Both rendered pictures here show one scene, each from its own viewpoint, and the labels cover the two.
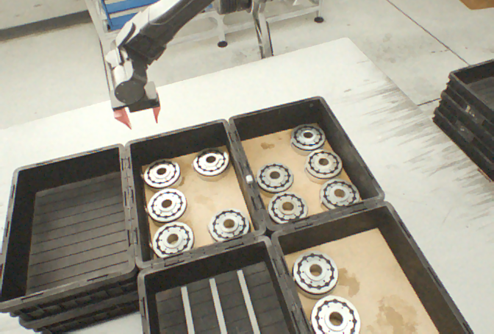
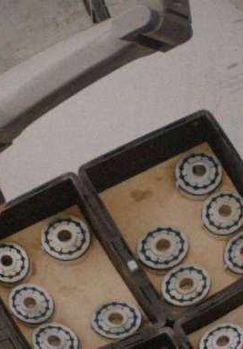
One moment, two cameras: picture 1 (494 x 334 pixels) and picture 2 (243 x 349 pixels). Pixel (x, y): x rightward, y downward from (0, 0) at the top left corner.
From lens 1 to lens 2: 0.69 m
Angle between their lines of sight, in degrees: 11
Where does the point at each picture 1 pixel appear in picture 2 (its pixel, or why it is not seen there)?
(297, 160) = (189, 212)
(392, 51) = not seen: outside the picture
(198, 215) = (71, 311)
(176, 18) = (27, 119)
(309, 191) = (211, 254)
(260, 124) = (126, 164)
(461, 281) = not seen: outside the picture
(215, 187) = (80, 274)
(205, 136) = (47, 201)
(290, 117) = (167, 144)
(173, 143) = (9, 218)
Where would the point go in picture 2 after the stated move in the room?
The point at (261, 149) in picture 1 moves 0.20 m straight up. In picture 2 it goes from (133, 203) to (125, 147)
